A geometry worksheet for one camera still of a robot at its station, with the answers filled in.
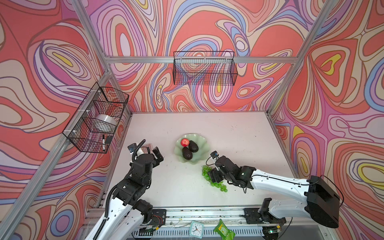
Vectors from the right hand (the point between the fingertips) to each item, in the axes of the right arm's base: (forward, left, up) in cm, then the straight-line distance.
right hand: (215, 172), depth 83 cm
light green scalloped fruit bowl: (+14, +8, -5) cm, 17 cm away
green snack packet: (-26, -1, -4) cm, 27 cm away
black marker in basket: (+8, +56, +21) cm, 60 cm away
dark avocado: (+13, +16, 0) cm, 20 cm away
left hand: (+6, +32, +17) cm, 37 cm away
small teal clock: (-26, +12, -3) cm, 28 cm away
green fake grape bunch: (+3, +5, -2) cm, 6 cm away
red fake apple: (+19, +17, +3) cm, 26 cm away
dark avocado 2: (+18, +12, 0) cm, 21 cm away
